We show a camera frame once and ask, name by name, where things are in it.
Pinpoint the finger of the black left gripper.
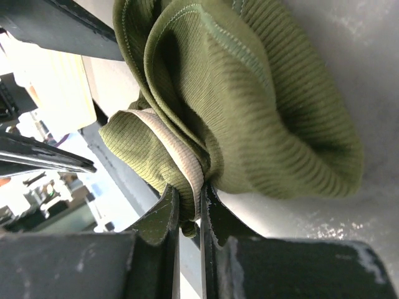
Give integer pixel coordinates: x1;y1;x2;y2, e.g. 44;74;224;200
1;0;124;61
1;132;97;175

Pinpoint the green sports bra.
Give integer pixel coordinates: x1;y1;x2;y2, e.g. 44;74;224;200
100;1;363;237

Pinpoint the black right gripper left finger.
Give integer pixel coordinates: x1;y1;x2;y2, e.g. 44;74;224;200
1;186;180;298

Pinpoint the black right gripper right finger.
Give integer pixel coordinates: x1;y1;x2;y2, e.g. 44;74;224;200
200;184;397;298

